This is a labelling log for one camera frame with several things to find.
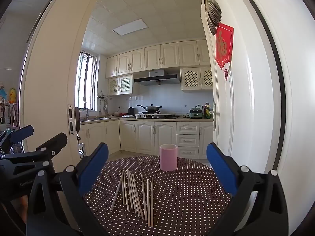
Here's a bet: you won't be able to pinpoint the range hood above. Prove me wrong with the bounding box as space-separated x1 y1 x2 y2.
134 69 181 86

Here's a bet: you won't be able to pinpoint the ceiling light panel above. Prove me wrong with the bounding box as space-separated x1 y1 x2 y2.
112 18 150 37

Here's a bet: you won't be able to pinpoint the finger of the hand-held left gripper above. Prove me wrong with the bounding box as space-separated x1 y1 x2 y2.
0 125 34 154
0 132 68 177

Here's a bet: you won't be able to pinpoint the lattice door cabinet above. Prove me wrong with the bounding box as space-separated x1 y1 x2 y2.
180 67 213 92
108 74 133 96

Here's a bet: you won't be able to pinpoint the brown polka dot tablecloth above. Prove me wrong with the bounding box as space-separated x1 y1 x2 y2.
82 155 232 236

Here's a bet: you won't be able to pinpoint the metal door handle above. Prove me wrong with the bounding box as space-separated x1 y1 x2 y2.
212 101 222 131

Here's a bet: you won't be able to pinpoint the grey feather fan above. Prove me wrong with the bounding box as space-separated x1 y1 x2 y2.
202 0 222 35

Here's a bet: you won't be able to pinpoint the metal wok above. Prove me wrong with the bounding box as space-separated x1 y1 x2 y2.
136 104 163 113

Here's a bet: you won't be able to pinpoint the metal stand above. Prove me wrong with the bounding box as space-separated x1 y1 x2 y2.
77 135 86 160

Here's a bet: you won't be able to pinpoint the cluster of condiment bottles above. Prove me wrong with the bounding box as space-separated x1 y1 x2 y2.
203 102 213 119

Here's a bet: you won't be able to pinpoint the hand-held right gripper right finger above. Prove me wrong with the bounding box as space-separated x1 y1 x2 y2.
206 142 289 236

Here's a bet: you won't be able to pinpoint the kitchen window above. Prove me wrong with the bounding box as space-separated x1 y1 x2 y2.
75 51 100 111

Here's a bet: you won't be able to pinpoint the kitchen sink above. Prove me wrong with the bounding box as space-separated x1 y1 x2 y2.
81 117 111 122

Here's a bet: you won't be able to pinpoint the yellow duck toy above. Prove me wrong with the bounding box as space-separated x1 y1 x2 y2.
8 87 17 104

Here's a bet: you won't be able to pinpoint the cream door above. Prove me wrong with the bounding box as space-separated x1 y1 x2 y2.
21 0 111 175

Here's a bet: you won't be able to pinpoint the green electric grill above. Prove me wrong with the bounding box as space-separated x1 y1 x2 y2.
189 106 204 119

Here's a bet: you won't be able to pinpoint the wall utensil rack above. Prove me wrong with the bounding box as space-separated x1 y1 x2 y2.
97 90 112 116

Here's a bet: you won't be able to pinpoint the red door poster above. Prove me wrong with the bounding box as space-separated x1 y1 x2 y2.
215 23 234 81

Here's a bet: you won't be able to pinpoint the pink cup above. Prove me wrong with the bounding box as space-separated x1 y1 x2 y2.
159 144 178 172

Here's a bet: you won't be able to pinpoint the group of wooden chopsticks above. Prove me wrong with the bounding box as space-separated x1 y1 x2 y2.
110 169 154 228

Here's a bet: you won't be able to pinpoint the gas stove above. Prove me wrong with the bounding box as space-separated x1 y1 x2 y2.
136 112 178 119

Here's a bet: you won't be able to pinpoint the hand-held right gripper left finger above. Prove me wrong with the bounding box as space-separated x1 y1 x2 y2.
27 142 109 236

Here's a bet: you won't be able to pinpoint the white upper cabinets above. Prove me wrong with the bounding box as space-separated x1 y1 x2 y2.
105 39 211 79

